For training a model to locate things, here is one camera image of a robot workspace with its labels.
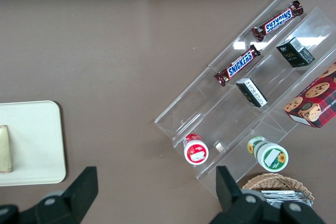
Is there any cream rectangular tray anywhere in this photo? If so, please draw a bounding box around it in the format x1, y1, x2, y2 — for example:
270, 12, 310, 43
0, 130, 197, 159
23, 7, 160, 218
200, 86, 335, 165
0, 100, 67, 187

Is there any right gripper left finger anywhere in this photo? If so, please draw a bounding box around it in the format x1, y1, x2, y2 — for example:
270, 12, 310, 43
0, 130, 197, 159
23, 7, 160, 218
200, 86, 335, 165
0, 166, 99, 224

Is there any Snickers chocolate bar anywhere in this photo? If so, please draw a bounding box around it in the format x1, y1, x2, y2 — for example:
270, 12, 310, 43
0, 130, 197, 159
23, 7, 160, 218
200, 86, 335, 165
251, 0, 305, 42
213, 44, 261, 88

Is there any red lid yogurt cup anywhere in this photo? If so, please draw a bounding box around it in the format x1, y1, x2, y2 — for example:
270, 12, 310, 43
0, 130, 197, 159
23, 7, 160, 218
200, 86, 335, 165
183, 133, 210, 166

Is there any clear acrylic stepped shelf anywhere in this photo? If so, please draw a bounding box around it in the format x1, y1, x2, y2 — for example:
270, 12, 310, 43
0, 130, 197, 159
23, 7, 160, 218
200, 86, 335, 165
153, 0, 336, 200

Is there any triangle sandwich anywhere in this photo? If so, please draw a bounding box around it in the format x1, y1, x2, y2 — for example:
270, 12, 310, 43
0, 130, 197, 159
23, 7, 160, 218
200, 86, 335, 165
0, 124, 14, 174

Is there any light tan wicker basket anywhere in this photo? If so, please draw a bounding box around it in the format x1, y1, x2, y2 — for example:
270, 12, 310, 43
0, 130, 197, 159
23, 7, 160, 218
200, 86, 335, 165
241, 173, 316, 209

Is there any red tartan cookie box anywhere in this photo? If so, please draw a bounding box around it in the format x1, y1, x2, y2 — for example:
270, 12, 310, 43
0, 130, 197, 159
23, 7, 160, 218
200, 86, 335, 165
283, 61, 336, 130

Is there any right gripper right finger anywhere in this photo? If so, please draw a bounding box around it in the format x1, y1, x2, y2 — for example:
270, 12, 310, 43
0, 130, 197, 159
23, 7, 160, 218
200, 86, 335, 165
209, 165, 327, 224

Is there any silver foil tray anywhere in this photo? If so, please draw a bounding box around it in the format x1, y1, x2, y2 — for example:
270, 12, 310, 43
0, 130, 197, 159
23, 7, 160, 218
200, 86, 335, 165
259, 189, 313, 208

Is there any small black carton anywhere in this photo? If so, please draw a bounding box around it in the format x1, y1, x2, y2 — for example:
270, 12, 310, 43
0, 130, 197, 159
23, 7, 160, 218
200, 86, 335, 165
235, 77, 269, 109
276, 36, 316, 69

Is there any green lid yogurt cup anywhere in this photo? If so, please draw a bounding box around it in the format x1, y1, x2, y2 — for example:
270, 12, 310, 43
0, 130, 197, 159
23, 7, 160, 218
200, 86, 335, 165
247, 135, 290, 174

